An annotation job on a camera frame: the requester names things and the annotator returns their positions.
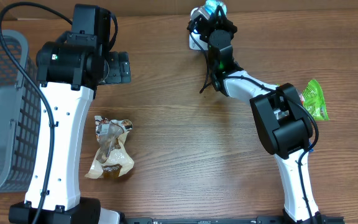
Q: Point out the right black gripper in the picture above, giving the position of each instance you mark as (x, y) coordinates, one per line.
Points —
(229, 25)

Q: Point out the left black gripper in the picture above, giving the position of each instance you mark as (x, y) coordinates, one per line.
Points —
(120, 67)

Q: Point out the teal snack packet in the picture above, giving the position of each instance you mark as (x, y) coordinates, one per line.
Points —
(211, 5)

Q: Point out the beige snack bag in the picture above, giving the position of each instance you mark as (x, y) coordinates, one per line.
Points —
(111, 160)

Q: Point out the green packet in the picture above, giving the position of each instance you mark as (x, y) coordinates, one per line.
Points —
(312, 99)

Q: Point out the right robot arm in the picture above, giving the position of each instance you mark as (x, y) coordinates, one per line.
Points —
(284, 126)

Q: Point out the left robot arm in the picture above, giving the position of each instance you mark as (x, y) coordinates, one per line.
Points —
(69, 71)

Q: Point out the white barcode scanner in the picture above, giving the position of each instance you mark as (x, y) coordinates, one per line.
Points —
(193, 41)

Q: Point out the grey plastic mesh basket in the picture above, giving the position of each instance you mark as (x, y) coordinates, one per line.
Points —
(19, 127)

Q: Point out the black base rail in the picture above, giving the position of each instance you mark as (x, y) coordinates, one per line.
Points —
(323, 219)

